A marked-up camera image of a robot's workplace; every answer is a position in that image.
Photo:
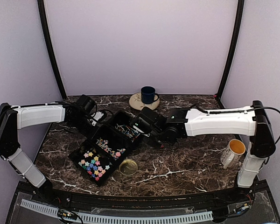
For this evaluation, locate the dark blue mug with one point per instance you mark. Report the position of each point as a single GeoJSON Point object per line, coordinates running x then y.
{"type": "Point", "coordinates": [148, 95]}

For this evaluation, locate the left black frame post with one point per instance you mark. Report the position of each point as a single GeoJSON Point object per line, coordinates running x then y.
{"type": "Point", "coordinates": [49, 47]}

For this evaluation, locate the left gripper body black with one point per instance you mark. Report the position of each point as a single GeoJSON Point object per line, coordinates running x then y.
{"type": "Point", "coordinates": [86, 130]}

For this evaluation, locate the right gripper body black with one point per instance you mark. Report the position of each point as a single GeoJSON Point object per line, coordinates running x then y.
{"type": "Point", "coordinates": [158, 139]}

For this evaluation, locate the white mug yellow inside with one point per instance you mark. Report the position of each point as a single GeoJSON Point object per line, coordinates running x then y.
{"type": "Point", "coordinates": [232, 153]}

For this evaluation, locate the beige ceramic plate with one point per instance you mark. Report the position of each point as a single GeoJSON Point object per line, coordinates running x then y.
{"type": "Point", "coordinates": [136, 103]}

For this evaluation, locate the right black frame post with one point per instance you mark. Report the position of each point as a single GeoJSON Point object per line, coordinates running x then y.
{"type": "Point", "coordinates": [232, 49]}

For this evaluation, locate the gold jar lid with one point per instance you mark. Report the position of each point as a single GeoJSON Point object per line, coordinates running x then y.
{"type": "Point", "coordinates": [128, 167]}

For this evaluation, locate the white slotted cable duct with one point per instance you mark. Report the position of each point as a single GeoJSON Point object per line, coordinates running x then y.
{"type": "Point", "coordinates": [87, 218]}

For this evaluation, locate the black frame post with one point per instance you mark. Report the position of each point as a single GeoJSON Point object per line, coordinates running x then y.
{"type": "Point", "coordinates": [49, 47]}
{"type": "Point", "coordinates": [232, 49]}

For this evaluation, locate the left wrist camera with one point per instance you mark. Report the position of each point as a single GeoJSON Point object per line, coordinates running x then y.
{"type": "Point", "coordinates": [96, 117]}

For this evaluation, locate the black three-compartment candy tray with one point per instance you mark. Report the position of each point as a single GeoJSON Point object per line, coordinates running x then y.
{"type": "Point", "coordinates": [99, 156]}

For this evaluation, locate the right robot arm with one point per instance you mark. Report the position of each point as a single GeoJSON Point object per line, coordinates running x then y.
{"type": "Point", "coordinates": [251, 121]}

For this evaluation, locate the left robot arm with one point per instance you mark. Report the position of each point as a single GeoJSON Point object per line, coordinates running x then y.
{"type": "Point", "coordinates": [82, 114]}

